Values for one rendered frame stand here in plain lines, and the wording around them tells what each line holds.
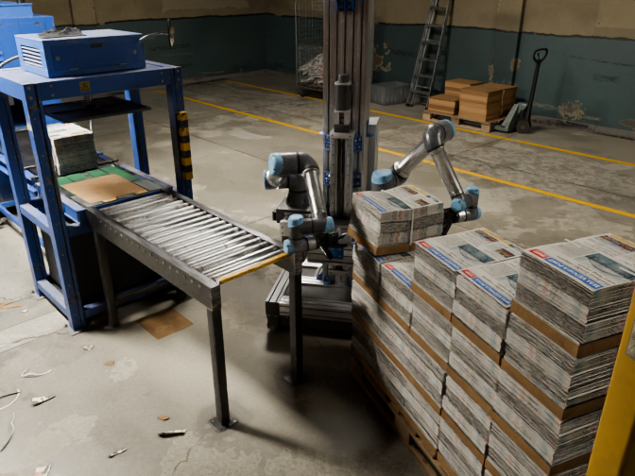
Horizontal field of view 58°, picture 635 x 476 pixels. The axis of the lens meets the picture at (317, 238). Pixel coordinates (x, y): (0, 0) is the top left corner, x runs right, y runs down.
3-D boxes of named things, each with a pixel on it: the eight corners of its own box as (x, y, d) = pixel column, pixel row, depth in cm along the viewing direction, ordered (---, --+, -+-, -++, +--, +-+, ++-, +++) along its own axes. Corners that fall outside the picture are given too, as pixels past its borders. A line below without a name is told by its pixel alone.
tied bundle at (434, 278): (481, 273, 263) (487, 227, 253) (526, 304, 238) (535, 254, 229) (410, 290, 249) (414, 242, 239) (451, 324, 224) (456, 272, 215)
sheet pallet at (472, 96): (518, 124, 884) (523, 86, 860) (489, 132, 832) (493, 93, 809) (452, 111, 963) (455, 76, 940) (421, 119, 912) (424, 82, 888)
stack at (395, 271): (406, 354, 345) (417, 228, 310) (546, 505, 247) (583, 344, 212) (348, 370, 331) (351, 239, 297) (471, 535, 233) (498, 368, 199)
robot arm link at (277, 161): (287, 190, 345) (300, 172, 291) (263, 192, 342) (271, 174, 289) (285, 170, 346) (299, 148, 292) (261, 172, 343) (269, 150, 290)
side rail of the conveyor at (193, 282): (221, 307, 265) (219, 284, 260) (212, 312, 261) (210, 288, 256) (95, 224, 353) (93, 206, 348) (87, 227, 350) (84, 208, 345)
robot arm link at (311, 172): (316, 160, 308) (333, 237, 283) (296, 161, 306) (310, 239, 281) (318, 145, 298) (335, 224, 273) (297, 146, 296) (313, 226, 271)
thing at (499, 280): (535, 255, 228) (536, 253, 227) (592, 288, 204) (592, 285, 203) (456, 272, 215) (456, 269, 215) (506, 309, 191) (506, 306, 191)
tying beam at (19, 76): (181, 82, 365) (180, 66, 361) (27, 103, 307) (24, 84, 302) (131, 71, 410) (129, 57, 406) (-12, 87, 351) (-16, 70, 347)
